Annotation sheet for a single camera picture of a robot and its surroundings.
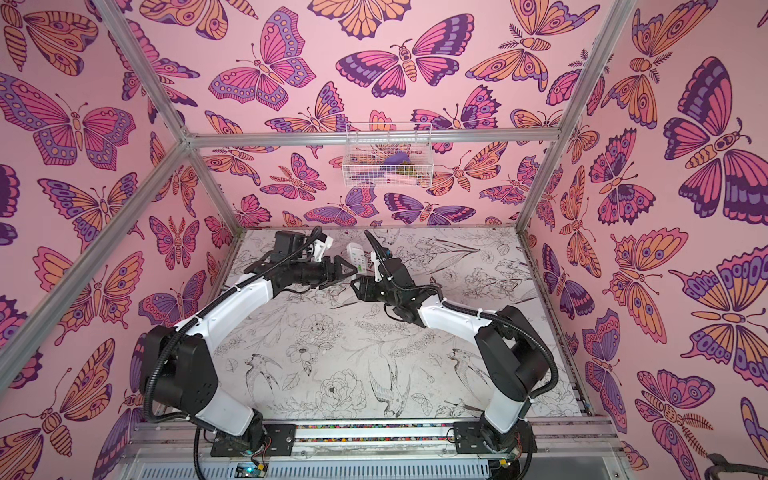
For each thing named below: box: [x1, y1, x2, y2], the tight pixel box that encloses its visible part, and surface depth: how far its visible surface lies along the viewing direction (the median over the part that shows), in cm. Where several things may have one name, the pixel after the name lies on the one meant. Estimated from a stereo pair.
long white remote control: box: [346, 243, 367, 274], surface depth 91 cm
